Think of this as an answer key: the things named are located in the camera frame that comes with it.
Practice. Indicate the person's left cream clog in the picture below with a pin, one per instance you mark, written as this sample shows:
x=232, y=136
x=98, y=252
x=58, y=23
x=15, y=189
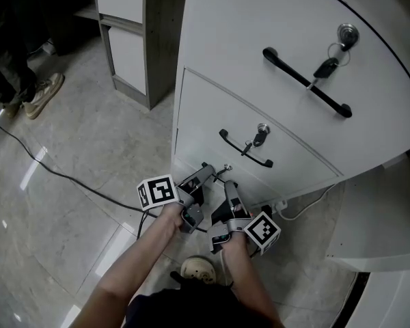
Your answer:
x=198, y=268

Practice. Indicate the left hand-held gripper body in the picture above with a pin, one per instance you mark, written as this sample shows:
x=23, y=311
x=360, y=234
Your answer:
x=157, y=191

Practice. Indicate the person's right forearm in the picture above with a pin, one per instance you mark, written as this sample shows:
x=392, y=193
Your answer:
x=246, y=285

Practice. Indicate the person's black trousers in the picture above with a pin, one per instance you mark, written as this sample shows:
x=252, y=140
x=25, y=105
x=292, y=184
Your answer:
x=177, y=306

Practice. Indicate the grey side cabinet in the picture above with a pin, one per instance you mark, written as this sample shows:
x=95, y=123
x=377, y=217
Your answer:
x=164, y=46

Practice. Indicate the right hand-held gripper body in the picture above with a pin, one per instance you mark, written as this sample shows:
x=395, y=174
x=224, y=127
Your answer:
x=259, y=232

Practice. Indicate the person's right hand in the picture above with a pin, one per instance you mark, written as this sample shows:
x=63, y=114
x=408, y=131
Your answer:
x=241, y=209

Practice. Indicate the drawer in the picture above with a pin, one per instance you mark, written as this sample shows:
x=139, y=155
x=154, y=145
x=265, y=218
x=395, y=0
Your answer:
x=205, y=108
x=242, y=29
x=186, y=167

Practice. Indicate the white curved platform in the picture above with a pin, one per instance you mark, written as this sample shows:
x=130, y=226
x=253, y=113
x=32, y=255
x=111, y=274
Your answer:
x=396, y=302

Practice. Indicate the white power strip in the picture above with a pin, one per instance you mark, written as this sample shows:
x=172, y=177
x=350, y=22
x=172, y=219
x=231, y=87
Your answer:
x=280, y=204

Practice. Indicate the person's left forearm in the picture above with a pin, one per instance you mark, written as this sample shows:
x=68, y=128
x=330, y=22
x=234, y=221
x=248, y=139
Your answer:
x=123, y=272

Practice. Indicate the person's left hand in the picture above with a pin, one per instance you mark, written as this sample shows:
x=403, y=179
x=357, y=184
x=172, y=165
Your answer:
x=192, y=183

